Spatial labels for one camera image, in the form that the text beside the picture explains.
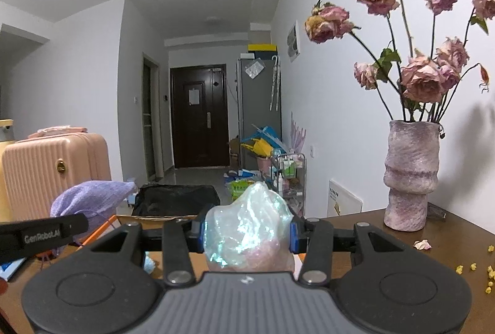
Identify black bag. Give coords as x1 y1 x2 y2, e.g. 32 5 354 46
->
131 184 221 218

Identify purple knitted cloth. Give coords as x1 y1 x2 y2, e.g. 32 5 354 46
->
50 180 138 246

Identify dried rose bouquet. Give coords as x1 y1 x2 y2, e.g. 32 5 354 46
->
304 0 495 124

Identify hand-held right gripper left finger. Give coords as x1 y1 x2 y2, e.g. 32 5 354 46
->
79 204 211 286

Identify green plastic bag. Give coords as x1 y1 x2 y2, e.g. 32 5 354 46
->
230 179 256 201

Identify yellow and black box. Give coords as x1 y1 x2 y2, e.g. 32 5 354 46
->
247 43 278 59

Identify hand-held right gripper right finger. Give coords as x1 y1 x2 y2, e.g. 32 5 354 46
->
288 216 412 285

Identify pink textured vase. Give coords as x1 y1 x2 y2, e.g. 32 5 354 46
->
383 120 441 232

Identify dark side doorway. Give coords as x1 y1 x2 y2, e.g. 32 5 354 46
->
141 53 161 182

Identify grey refrigerator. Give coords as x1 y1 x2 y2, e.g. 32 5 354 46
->
237 56 282 168

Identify clear plastic bag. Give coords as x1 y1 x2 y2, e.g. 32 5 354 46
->
245 59 265 80

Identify wire storage cart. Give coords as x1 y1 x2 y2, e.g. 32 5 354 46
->
271 153 307 216

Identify pink ribbed suitcase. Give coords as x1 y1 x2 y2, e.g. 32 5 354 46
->
1 126 113 222

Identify small dark grey object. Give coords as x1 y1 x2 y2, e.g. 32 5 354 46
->
426 203 446 221

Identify iridescent pink soft pouch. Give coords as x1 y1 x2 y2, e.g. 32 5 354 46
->
204 181 296 275

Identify white board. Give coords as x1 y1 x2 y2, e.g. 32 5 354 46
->
328 179 363 219

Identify dark brown door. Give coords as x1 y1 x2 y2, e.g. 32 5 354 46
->
170 64 229 169

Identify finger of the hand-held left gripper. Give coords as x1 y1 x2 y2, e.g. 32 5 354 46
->
64 213 89 241

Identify yellow bag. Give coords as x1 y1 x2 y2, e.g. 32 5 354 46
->
240 139 273 159

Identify clear folded umbrella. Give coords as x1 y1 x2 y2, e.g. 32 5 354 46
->
270 56 281 111

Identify purple feather decoration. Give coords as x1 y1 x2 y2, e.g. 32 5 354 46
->
290 112 307 155

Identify blue tissue pack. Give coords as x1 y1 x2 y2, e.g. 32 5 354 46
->
0 257 28 282

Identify yellow petal crumbs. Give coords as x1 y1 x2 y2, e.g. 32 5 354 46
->
455 261 495 295

